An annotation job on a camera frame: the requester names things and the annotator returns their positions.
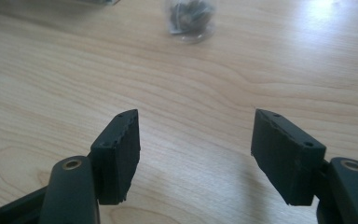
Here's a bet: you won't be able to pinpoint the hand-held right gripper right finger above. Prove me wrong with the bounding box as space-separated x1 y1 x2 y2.
251 108 327 206

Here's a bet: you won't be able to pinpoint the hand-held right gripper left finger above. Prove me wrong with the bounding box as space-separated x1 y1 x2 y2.
89 108 142 205

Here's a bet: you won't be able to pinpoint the clear plastic cup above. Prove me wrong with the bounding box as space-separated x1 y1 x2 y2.
164 0 217 44

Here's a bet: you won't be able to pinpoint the dark small metal parts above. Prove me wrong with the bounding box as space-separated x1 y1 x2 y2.
168 0 214 35

